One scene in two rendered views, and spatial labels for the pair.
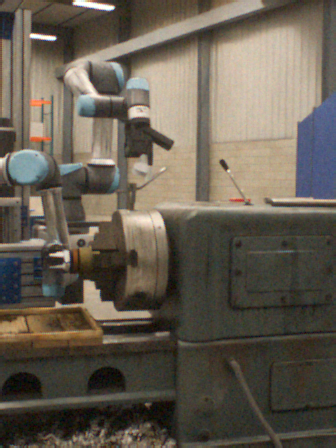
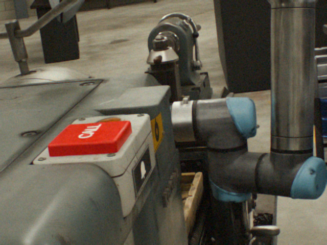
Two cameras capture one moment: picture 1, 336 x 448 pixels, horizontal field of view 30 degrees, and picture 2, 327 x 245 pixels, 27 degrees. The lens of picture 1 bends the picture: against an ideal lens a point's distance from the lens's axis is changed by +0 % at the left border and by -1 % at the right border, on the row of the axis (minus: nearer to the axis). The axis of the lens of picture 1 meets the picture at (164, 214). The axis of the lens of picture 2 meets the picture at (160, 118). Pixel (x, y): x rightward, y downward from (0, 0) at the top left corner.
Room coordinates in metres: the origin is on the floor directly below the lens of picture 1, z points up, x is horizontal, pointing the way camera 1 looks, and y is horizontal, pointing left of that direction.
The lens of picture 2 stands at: (2.61, -0.75, 1.43)
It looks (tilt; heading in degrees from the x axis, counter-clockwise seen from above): 15 degrees down; 118
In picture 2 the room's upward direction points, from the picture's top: 7 degrees counter-clockwise
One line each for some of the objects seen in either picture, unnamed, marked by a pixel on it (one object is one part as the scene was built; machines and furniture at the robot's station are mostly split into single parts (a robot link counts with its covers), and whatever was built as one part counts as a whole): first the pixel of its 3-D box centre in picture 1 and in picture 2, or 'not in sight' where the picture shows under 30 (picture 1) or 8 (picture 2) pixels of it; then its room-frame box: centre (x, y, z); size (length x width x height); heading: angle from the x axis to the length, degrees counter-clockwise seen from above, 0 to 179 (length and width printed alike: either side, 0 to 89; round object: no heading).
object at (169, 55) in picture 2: not in sight; (162, 55); (1.86, 0.72, 1.13); 0.08 x 0.08 x 0.03
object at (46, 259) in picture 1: (55, 256); not in sight; (2.00, 0.35, 1.08); 0.12 x 0.09 x 0.08; 15
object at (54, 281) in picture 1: (55, 279); (237, 171); (2.17, 0.38, 0.98); 0.11 x 0.08 x 0.11; 171
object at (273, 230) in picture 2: not in sight; (263, 231); (2.09, 0.71, 0.69); 0.08 x 0.03 x 0.03; 16
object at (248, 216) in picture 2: not in sight; (237, 194); (1.99, 0.80, 0.75); 0.27 x 0.10 x 0.23; 106
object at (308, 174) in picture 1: (312, 194); not in sight; (8.51, -1.99, 1.18); 4.12 x 0.80 x 2.35; 174
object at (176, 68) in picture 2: not in sight; (162, 81); (1.86, 0.72, 1.07); 0.07 x 0.07 x 0.10; 16
